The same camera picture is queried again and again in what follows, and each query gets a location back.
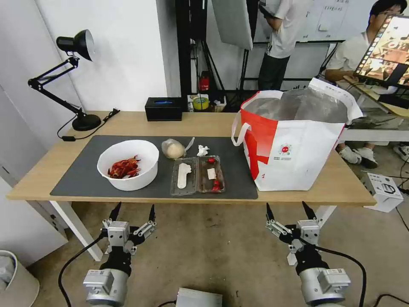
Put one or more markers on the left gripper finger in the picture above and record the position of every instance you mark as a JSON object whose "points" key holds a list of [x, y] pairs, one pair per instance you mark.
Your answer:
{"points": [[115, 213], [148, 227]]}

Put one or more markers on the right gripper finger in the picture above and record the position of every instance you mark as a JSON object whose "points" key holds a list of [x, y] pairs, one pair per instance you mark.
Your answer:
{"points": [[276, 227], [309, 213]]}

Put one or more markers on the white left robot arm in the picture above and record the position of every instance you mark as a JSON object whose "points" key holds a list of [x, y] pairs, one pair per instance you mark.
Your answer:
{"points": [[99, 286]]}

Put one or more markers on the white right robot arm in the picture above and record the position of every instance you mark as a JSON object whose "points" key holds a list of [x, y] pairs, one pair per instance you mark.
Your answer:
{"points": [[322, 287]]}

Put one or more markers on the white and red takeout bag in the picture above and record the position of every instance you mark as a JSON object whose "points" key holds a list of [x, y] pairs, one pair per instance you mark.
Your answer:
{"points": [[294, 160]]}

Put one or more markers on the bun in clear plastic bag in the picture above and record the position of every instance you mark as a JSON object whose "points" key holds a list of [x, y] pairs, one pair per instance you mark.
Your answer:
{"points": [[174, 149]]}

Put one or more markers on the grey trash bin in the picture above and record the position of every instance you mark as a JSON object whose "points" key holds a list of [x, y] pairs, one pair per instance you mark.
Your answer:
{"points": [[19, 284]]}

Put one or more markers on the white table leg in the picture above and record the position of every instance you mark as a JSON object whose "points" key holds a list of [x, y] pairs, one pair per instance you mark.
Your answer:
{"points": [[78, 228], [326, 214]]}

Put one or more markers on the white plastic bowl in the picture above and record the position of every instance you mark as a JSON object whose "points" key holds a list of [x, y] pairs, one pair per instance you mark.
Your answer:
{"points": [[140, 180]]}

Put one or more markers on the red crayfish shells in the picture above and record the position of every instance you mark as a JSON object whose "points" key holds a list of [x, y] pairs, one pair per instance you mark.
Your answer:
{"points": [[121, 168]]}

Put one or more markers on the dark grey desk mat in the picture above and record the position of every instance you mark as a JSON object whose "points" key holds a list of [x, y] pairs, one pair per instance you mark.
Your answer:
{"points": [[80, 179]]}

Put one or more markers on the clear plastic clamshell container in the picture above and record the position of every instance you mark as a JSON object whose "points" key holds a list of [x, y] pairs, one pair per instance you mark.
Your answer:
{"points": [[193, 191]]}

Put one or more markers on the white cardboard box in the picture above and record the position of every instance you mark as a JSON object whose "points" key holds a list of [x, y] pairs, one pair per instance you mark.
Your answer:
{"points": [[383, 195]]}

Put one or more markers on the white paper label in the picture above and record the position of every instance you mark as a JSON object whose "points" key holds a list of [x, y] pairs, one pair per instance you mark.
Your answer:
{"points": [[211, 174]]}

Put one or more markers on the white robot front shell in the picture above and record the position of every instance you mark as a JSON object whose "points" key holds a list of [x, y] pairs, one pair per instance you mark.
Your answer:
{"points": [[199, 299]]}

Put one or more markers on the white cabinet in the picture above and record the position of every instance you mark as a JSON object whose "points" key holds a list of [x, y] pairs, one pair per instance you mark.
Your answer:
{"points": [[25, 208]]}

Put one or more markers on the white torn wrapper strip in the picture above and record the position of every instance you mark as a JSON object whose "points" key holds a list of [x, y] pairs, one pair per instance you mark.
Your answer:
{"points": [[190, 144]]}

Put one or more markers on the crumpled white tissue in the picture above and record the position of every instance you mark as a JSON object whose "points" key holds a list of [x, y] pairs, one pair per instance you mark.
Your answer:
{"points": [[203, 150]]}

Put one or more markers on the black desk lamp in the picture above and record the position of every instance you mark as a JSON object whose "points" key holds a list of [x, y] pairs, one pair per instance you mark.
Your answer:
{"points": [[86, 123]]}

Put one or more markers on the black tissue box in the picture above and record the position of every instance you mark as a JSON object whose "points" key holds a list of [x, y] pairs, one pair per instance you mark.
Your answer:
{"points": [[163, 112]]}

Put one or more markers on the yellow tape roll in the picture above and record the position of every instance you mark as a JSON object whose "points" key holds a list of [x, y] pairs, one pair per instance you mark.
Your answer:
{"points": [[200, 104]]}

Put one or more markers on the wooden side desk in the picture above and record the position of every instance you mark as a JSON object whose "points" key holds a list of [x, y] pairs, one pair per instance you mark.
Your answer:
{"points": [[383, 102]]}

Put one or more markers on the seated person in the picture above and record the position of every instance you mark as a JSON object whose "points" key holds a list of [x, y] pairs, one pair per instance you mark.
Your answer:
{"points": [[348, 54]]}

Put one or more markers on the standing person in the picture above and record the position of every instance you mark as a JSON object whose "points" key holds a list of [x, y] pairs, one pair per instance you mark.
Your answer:
{"points": [[281, 38]]}

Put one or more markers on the computer monitor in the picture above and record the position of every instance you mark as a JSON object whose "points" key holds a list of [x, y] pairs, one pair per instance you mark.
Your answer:
{"points": [[386, 48]]}

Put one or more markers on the whiteboard with papers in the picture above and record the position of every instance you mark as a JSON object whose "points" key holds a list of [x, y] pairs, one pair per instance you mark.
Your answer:
{"points": [[335, 19]]}

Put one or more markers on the grey softbox panel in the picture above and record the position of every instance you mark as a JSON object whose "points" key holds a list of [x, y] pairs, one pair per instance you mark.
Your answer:
{"points": [[231, 22]]}

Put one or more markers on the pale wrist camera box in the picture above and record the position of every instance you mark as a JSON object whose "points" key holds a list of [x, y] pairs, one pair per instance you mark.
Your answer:
{"points": [[117, 236], [308, 233]]}

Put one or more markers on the black metal frame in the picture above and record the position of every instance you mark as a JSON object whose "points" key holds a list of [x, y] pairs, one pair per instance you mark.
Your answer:
{"points": [[183, 48]]}

